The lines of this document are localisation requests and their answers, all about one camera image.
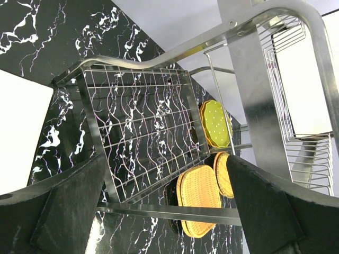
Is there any orange polka dot plate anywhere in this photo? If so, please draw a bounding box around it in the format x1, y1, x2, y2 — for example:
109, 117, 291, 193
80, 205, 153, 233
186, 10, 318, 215
199, 101, 219, 149

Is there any stainless steel dish rack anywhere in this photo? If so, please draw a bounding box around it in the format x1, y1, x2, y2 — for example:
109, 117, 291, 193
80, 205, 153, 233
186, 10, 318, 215
51, 0, 339, 227

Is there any green polka dot plate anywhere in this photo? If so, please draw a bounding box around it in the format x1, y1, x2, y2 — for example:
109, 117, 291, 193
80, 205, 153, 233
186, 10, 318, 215
203, 100, 233, 148

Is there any cream black-rimmed square plate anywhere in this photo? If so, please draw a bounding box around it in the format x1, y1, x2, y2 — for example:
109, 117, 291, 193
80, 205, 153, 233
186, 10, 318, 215
1, 70, 53, 194

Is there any white square plate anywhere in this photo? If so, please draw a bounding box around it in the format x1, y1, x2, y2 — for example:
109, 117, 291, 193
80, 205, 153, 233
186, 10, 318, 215
273, 16, 332, 137

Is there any woven wicker tray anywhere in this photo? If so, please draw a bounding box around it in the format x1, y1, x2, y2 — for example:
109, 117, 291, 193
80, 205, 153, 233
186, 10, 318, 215
176, 165, 222, 238

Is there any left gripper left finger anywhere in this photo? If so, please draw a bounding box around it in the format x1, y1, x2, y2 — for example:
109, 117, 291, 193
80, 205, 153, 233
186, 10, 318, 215
1, 155, 106, 253

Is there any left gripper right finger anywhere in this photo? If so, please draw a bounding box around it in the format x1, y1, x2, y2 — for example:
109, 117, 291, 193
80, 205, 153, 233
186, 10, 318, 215
226, 155, 338, 253

